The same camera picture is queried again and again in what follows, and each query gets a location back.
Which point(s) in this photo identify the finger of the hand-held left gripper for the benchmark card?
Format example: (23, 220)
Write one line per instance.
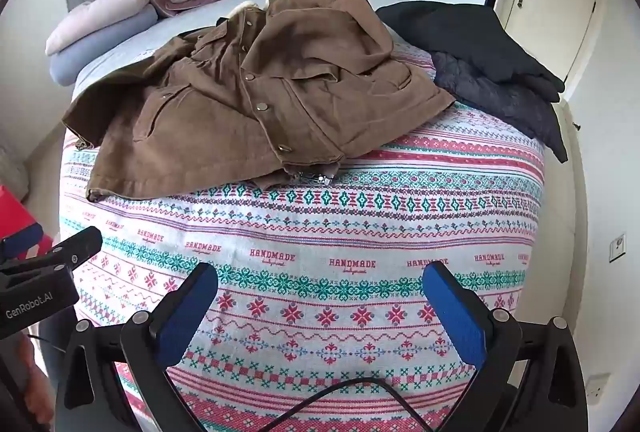
(20, 239)
(80, 244)

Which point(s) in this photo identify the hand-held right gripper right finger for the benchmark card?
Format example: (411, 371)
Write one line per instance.
(457, 317)

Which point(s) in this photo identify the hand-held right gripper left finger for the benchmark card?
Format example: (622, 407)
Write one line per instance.
(187, 317)

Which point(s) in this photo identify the person's left hand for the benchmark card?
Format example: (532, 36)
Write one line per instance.
(40, 387)

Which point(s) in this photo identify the red box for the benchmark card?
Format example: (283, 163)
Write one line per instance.
(10, 212)

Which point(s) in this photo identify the patterned knit-print blanket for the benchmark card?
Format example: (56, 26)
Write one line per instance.
(325, 237)

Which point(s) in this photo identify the blue-grey pillow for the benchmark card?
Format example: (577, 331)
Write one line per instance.
(75, 61)

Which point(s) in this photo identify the dark quilted jacket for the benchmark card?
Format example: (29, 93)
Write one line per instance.
(500, 96)

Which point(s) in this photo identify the pale pink pillow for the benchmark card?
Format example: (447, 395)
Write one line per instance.
(100, 14)

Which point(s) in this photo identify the black jacket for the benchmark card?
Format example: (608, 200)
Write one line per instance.
(465, 36)

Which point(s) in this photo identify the cream door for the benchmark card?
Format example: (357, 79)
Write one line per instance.
(555, 1)

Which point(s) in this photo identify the white wall socket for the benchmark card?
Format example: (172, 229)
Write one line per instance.
(596, 388)
(617, 247)

